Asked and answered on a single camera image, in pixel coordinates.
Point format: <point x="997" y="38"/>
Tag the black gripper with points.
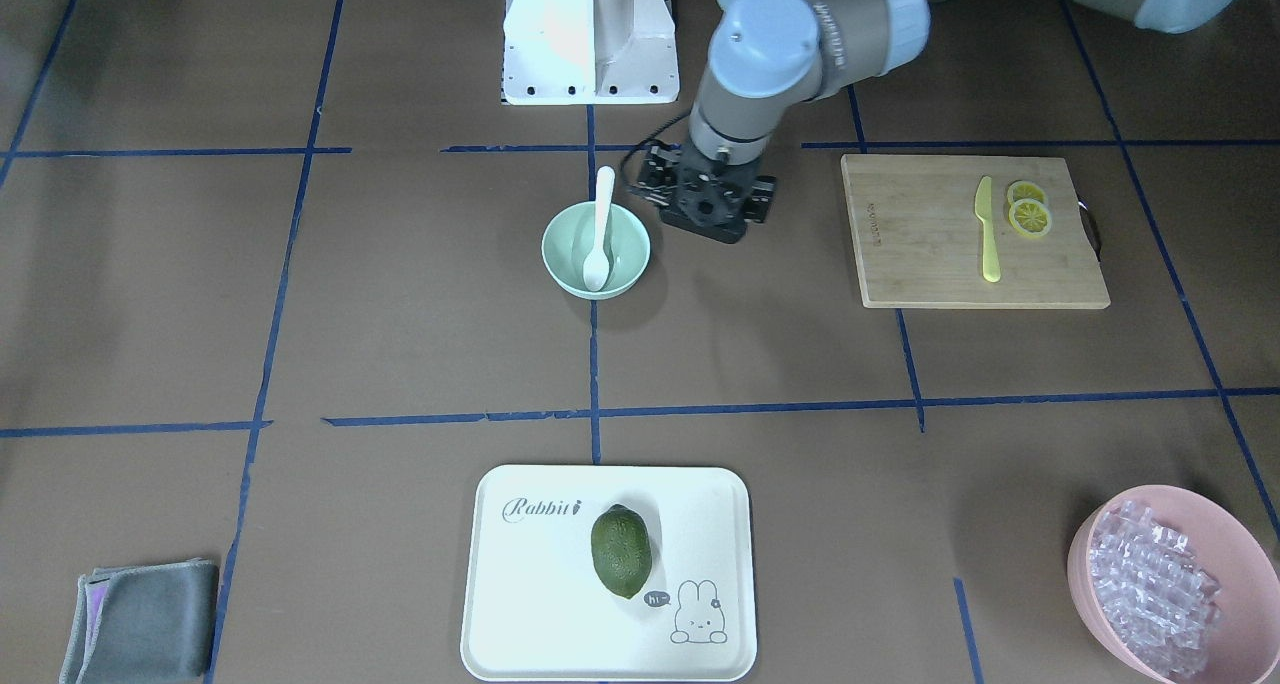
<point x="655" y="175"/>

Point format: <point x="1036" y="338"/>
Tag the white plastic spoon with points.
<point x="597" y="266"/>

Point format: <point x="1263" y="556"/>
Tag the light green bowl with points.
<point x="569" y="238"/>

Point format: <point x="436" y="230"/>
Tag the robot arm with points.
<point x="769" y="55"/>

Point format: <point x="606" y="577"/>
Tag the pink bowl with ice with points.
<point x="1176" y="588"/>

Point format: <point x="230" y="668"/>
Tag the bamboo cutting board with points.
<point x="917" y="242"/>

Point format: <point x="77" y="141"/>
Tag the yellow plastic knife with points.
<point x="990" y="267"/>

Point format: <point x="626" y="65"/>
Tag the green avocado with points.
<point x="621" y="552"/>

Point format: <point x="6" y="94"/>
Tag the white rabbit tray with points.
<point x="536" y="611"/>

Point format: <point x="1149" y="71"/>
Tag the grey folded cloth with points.
<point x="143" y="624"/>

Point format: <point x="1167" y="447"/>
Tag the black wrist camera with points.
<point x="712" y="209"/>

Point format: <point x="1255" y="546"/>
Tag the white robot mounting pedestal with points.
<point x="589" y="52"/>

